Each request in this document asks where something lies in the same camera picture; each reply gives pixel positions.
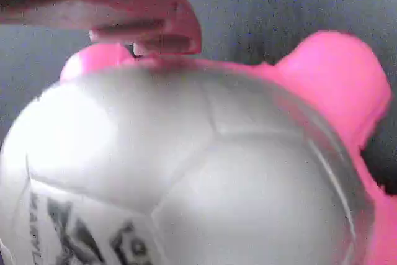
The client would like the red turtle toy gold shell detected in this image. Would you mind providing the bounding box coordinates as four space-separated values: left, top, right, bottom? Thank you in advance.
0 30 397 265

